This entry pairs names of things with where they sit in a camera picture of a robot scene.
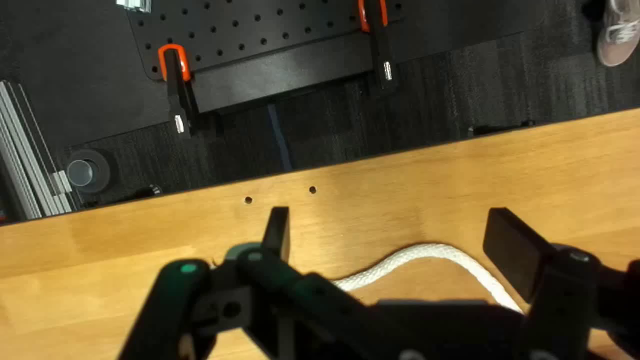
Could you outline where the long aluminium extrusion frame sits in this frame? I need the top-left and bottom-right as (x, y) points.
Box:
(0, 78), (77, 224)

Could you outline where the white braided rope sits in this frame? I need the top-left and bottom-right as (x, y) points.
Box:
(331, 241), (527, 316)

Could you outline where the round black foot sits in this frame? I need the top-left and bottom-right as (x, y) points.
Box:
(65, 148), (114, 195)

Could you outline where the black perforated breadboard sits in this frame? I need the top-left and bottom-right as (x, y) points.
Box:
(126, 0), (411, 116)

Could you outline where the blue cable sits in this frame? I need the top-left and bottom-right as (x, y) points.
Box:
(264, 101), (297, 174)

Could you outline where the pale sneaker shoe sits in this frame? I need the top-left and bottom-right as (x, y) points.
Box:
(595, 0), (640, 69)

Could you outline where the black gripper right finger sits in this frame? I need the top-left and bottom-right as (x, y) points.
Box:
(482, 205), (640, 360)

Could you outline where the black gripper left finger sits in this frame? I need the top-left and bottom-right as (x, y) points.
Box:
(119, 205), (376, 360)

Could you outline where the orange-handled black clamp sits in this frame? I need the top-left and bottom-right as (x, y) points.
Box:
(156, 41), (205, 136)
(354, 0), (396, 84)

